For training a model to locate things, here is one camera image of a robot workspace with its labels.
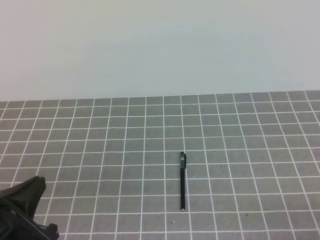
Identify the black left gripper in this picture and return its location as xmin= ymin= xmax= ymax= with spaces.
xmin=0 ymin=176 xmax=60 ymax=240

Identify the black pen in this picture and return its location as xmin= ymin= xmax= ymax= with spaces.
xmin=180 ymin=167 xmax=186 ymax=210

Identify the black pen cap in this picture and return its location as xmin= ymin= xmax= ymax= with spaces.
xmin=180 ymin=152 xmax=187 ymax=169

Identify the grey grid tablecloth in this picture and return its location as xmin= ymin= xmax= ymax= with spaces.
xmin=0 ymin=91 xmax=320 ymax=240

